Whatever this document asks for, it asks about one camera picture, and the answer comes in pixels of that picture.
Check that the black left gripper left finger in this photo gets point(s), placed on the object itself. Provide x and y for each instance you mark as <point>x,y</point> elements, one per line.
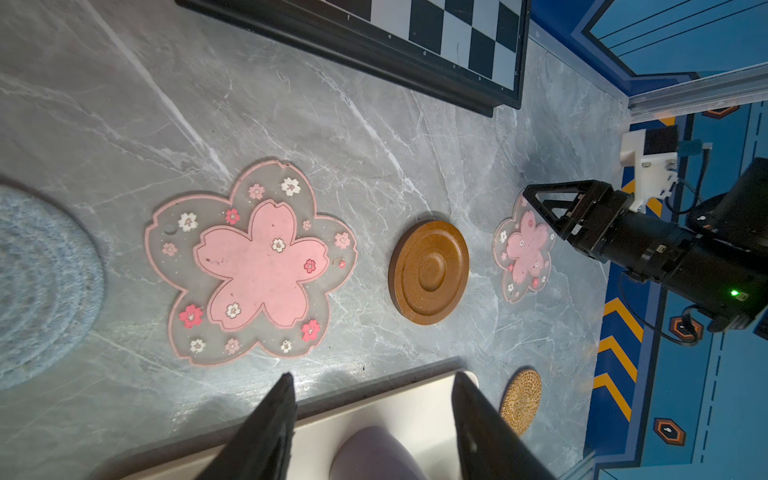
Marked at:
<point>261,448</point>

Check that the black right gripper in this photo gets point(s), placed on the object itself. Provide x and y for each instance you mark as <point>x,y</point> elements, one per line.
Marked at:
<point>717,261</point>

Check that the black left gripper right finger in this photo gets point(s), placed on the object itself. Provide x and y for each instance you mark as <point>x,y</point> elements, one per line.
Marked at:
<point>487,447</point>

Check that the tan rattan round coaster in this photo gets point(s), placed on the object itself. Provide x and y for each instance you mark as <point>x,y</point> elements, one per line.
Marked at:
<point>521,400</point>

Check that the pink flower coaster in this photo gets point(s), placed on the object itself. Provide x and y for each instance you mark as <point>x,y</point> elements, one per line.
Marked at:
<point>253,269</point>
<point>522,247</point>

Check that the brown wooden round coaster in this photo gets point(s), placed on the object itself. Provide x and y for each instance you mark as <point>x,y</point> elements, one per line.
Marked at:
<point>428,272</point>

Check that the light blue woven coaster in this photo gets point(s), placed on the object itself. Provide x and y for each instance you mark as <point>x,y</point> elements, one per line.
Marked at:
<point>52,285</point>

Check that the beige serving tray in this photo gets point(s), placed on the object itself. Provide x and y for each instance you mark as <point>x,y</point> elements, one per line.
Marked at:
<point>419,415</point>

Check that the white lavender mug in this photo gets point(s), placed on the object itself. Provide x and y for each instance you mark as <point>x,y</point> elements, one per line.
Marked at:
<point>373,453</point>

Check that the black white chessboard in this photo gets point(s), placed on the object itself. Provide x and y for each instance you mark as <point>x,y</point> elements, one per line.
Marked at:
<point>471,54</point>

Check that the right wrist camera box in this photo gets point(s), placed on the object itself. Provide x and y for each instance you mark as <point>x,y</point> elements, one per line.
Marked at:
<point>654,156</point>

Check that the aluminium right corner post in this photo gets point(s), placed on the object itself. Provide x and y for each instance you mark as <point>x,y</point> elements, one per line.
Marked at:
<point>732,88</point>

